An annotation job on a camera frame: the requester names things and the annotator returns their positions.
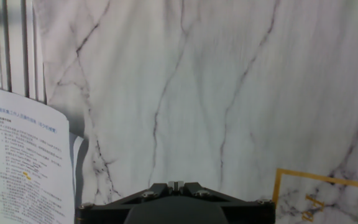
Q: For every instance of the marble pink black tablecloth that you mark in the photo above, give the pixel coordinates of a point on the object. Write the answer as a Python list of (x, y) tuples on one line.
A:
[(197, 93)]

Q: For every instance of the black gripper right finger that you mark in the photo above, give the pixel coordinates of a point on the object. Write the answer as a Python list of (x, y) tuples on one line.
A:
[(244, 208)]

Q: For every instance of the printed paper sheet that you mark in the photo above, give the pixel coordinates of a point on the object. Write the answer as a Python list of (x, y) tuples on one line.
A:
[(26, 161), (77, 149)]

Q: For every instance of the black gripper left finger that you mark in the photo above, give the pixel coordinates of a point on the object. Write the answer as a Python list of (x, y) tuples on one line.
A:
[(120, 203)]

